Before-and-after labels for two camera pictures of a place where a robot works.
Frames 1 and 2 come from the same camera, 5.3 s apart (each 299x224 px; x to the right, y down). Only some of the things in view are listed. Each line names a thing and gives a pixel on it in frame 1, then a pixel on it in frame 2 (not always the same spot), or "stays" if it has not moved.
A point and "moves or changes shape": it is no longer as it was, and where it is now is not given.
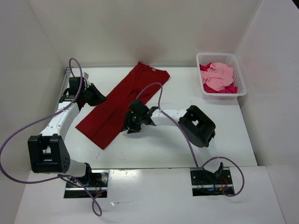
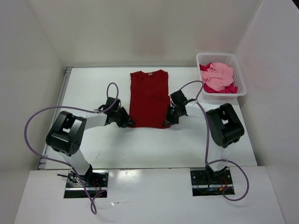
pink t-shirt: x=217 y=76 stays
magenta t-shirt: x=230 y=89 stays
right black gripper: x=128 y=122 -> x=169 y=120
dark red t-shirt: x=102 y=126 moves or changes shape
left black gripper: x=99 y=97 -> x=126 y=118
